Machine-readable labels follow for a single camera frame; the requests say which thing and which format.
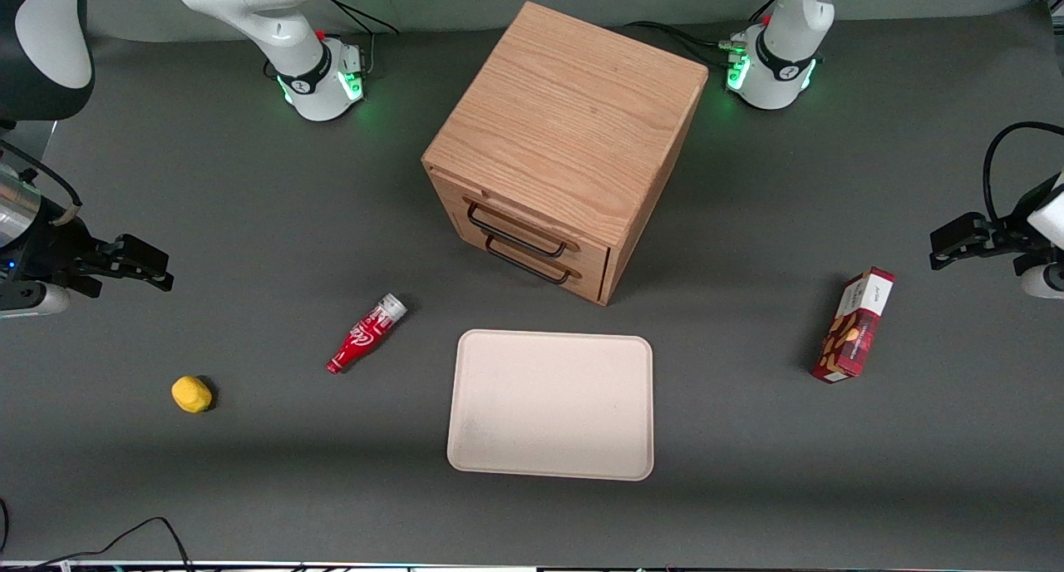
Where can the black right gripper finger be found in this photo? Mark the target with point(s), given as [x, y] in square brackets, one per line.
[137, 254]
[133, 276]

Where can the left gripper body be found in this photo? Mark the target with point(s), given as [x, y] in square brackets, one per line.
[1016, 225]

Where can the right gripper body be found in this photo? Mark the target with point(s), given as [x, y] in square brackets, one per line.
[56, 248]

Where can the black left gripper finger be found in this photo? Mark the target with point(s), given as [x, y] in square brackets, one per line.
[968, 253]
[964, 229]

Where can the wooden drawer with box interior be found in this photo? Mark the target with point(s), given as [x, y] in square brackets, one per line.
[499, 210]

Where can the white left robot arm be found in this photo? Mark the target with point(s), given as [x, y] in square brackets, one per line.
[781, 48]

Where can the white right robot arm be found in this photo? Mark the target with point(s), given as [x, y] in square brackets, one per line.
[283, 23]

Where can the oak wooden drawer cabinet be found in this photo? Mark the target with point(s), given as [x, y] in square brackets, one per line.
[565, 115]

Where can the yellow lemon toy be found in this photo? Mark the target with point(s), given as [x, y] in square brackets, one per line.
[191, 394]

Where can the red cookie box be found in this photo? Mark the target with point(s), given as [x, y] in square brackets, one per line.
[854, 327]

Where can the red cola bottle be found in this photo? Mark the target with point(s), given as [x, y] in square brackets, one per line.
[366, 335]

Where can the beige plastic tray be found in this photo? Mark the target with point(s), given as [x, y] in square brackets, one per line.
[550, 406]

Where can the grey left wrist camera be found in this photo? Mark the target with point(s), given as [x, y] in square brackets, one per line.
[1046, 281]

